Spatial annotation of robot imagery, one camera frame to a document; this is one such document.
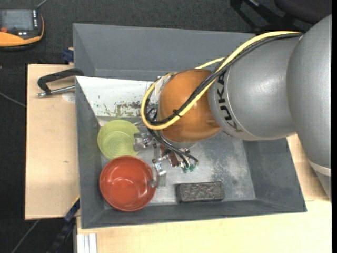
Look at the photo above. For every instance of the red plastic cup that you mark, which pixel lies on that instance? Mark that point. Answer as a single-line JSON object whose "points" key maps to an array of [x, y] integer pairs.
{"points": [[125, 184]]}

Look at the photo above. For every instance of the grey metal bin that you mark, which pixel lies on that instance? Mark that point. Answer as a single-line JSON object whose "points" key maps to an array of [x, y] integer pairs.
{"points": [[226, 165]]}

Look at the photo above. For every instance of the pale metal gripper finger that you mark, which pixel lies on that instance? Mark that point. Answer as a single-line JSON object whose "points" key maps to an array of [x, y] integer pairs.
{"points": [[162, 178], [138, 142]]}

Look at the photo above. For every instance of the yellow-green plastic cup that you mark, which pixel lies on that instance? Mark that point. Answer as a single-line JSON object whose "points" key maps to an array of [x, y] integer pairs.
{"points": [[117, 141]]}

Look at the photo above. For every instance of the dark green flat block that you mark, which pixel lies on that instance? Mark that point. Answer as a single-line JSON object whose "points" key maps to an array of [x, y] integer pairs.
{"points": [[200, 192]]}

